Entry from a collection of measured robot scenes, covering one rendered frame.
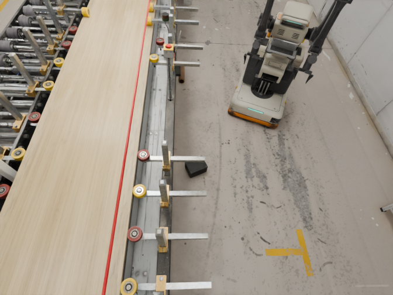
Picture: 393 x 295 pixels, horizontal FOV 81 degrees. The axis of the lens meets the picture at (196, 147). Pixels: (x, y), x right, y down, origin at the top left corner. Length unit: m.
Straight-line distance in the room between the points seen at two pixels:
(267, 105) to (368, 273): 1.87
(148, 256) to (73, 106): 1.18
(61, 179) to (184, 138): 1.50
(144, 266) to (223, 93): 2.35
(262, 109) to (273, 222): 1.23
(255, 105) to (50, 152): 2.08
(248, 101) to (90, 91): 1.70
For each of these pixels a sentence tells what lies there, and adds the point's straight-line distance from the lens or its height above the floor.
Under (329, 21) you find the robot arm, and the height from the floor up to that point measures 1.43.
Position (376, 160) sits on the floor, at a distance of 3.45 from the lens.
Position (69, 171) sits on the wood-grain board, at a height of 0.90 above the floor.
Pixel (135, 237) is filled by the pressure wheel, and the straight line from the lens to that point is 1.37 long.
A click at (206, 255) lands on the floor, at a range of 2.26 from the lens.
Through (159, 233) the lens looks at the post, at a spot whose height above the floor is 1.14.
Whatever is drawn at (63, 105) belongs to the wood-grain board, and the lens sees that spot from 1.98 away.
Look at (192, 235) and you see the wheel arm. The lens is 1.44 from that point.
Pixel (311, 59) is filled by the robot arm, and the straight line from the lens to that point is 2.00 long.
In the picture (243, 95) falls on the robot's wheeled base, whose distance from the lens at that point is 2.86.
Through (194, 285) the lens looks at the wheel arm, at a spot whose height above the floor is 0.84.
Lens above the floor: 2.24
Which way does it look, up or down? 58 degrees down
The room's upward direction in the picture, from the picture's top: 7 degrees clockwise
